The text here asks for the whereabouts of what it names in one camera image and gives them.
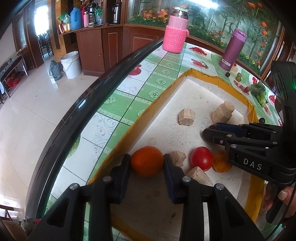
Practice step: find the black thermos on counter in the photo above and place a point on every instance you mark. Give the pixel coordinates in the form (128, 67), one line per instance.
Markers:
(116, 11)

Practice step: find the right hand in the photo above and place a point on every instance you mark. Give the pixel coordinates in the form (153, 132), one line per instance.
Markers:
(271, 193)

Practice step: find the dark kettle on floor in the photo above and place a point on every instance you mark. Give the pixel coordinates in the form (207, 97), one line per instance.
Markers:
(54, 70)

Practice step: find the white bucket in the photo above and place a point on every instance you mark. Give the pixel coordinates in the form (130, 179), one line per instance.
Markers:
(71, 64)

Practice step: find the large orange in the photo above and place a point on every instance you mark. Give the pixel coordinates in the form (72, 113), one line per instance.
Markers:
(220, 162)

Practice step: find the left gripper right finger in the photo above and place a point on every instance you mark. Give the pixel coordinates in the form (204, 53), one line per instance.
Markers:
(184, 190)

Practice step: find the green bok choy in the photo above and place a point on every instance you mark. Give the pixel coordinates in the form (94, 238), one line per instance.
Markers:
(259, 91)

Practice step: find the pink bottle on counter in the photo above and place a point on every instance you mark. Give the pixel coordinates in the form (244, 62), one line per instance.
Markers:
(85, 19)

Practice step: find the round beige chunk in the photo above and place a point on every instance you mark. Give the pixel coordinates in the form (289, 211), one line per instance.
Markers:
(186, 117)

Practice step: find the pink knitted jar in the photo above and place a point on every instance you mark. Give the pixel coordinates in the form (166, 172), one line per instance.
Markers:
(176, 30)

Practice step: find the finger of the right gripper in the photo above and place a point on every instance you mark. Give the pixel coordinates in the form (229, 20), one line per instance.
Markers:
(222, 138)
(251, 130)

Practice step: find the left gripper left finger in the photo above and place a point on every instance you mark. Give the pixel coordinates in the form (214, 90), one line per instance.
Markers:
(110, 189)

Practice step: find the small dark plum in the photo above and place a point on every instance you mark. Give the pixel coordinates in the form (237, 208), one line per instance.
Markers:
(262, 120)

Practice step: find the purple thermos bottle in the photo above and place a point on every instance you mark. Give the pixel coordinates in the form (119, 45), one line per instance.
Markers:
(233, 49)

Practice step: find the large beige ginger chunk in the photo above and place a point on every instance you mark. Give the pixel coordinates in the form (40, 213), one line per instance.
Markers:
(199, 175)

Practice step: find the tall beige chunk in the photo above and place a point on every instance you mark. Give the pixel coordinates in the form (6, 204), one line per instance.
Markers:
(223, 113)

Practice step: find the blue jug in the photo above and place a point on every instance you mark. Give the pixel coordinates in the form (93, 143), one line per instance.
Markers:
(75, 18)

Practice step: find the small beige chunk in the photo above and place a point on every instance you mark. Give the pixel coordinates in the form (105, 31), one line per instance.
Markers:
(177, 158)

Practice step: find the yellow edged tray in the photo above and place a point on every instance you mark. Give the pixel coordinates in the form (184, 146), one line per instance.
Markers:
(147, 213)

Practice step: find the red tomato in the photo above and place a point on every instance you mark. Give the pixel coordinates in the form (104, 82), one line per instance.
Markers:
(202, 157)

